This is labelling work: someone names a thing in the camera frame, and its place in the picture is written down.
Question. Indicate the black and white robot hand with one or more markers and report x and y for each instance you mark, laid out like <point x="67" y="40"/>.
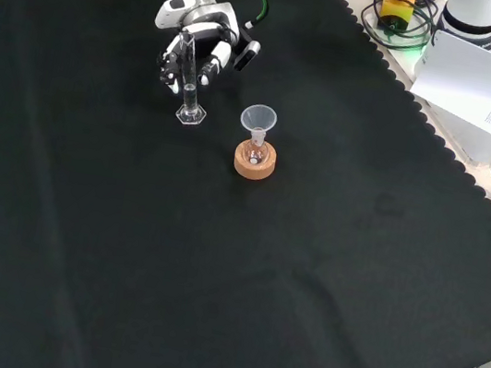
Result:
<point x="207" y="14"/>

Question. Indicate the clear glass graduated cylinder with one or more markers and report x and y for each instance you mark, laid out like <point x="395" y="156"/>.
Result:
<point x="188" y="100"/>

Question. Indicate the clear plastic funnel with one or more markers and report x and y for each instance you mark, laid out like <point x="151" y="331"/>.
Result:
<point x="258" y="118"/>

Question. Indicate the round-bottom glass flask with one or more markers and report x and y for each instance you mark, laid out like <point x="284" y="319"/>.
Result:
<point x="256" y="153"/>

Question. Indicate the yellow stop button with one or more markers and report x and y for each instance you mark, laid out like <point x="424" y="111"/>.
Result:
<point x="396" y="12"/>

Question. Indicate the black bench cloth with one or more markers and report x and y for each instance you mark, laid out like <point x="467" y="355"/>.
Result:
<point x="169" y="251"/>

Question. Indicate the pale board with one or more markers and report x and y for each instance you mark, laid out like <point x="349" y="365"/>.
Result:
<point x="472" y="80"/>

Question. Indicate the pale grey box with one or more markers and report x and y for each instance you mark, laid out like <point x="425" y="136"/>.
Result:
<point x="467" y="140"/>

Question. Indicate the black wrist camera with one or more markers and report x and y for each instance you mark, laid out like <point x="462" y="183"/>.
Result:
<point x="247" y="56"/>

